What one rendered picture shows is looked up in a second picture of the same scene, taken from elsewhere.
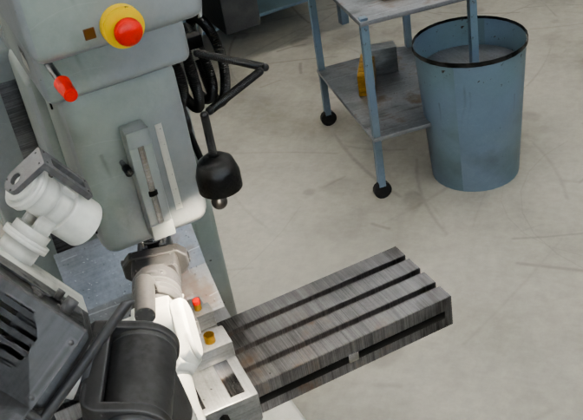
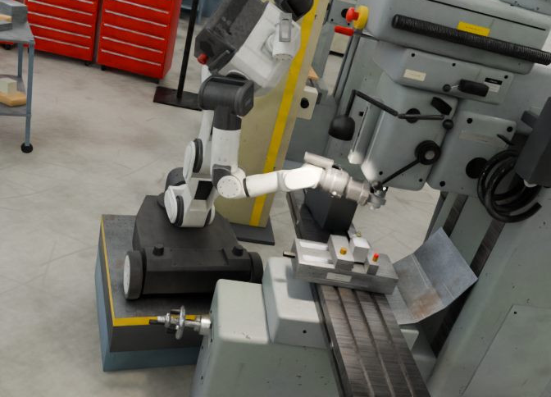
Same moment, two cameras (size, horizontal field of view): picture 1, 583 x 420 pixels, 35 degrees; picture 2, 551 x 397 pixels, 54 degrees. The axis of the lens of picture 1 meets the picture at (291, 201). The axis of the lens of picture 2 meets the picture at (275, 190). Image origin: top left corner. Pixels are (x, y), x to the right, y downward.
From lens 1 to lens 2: 193 cm
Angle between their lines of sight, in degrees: 82
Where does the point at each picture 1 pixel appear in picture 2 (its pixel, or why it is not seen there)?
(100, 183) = not seen: hidden behind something
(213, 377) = (321, 256)
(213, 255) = (464, 327)
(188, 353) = (282, 173)
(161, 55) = (390, 69)
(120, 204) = not seen: hidden behind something
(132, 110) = (385, 95)
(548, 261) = not seen: outside the picture
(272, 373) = (327, 296)
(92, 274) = (433, 249)
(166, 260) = (355, 184)
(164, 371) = (220, 93)
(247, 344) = (358, 299)
